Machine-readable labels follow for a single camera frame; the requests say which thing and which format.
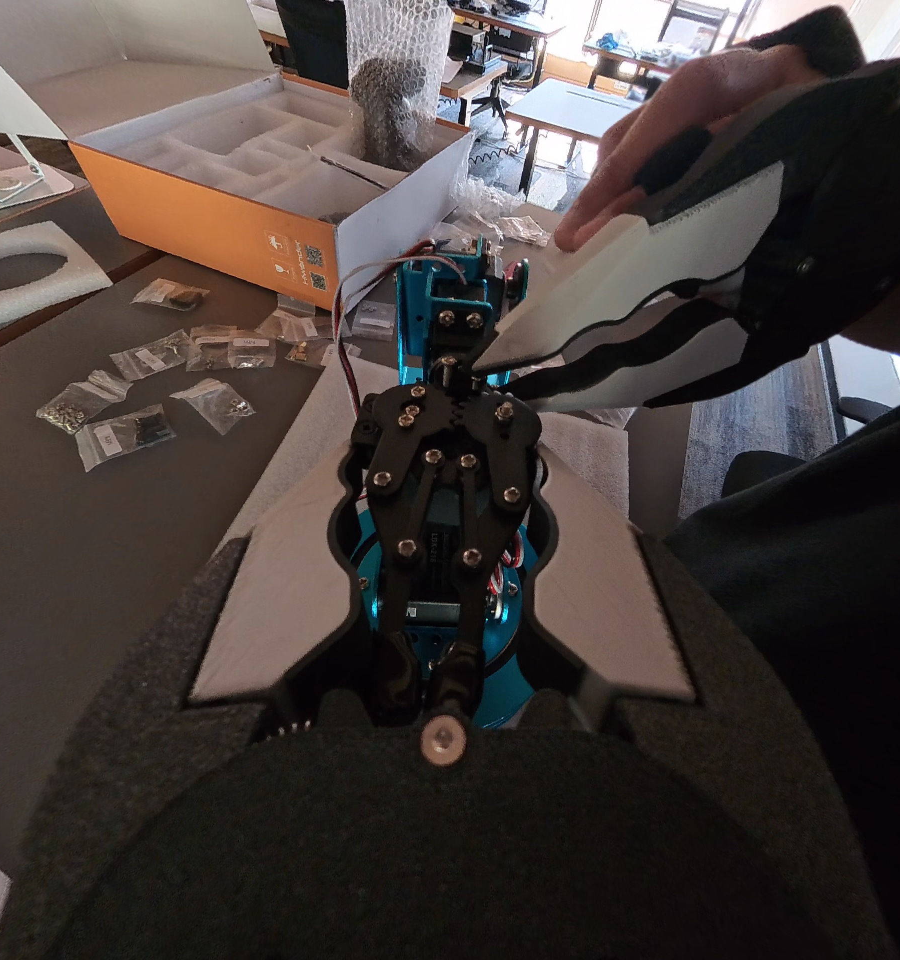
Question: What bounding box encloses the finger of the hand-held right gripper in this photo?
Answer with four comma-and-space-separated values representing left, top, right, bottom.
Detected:
503, 290, 754, 417
470, 159, 791, 376

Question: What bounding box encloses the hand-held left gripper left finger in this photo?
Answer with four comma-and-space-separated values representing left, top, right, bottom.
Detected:
189, 443, 367, 706

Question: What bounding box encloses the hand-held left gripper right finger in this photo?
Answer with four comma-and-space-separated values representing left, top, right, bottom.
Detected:
530, 443, 701, 706

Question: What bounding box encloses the blue toy robot arm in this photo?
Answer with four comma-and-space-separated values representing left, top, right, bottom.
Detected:
344, 240, 551, 732

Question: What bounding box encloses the red white black servo cable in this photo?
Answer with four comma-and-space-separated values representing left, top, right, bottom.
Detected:
335, 248, 466, 406

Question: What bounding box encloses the person's right forearm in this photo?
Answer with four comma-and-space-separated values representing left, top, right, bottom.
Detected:
833, 263, 900, 361

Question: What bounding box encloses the dark grey desk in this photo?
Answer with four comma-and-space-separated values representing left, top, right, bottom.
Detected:
0, 165, 697, 960

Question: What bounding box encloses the person's right hand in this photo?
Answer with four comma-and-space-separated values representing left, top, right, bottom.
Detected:
552, 42, 826, 253

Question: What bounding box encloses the white foam sheet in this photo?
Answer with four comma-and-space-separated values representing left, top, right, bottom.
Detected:
225, 360, 634, 541

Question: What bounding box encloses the small clear parts bag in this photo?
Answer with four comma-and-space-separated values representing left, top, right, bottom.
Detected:
447, 177, 551, 250

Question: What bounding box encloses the grey office table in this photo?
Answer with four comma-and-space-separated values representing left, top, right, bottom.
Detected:
506, 78, 649, 196

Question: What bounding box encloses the black office chair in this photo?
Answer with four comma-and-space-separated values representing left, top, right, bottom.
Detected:
720, 395, 893, 499

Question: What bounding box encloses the pile of small parts bags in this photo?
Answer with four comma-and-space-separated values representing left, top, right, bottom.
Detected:
36, 278, 364, 474

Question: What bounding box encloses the thin metal tool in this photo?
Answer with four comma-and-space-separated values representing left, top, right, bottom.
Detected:
318, 155, 391, 190

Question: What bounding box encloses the bubble wrap bag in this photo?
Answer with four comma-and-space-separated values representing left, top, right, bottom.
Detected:
345, 0, 454, 169

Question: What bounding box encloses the white parts box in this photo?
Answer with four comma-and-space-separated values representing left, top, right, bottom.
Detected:
68, 68, 473, 312

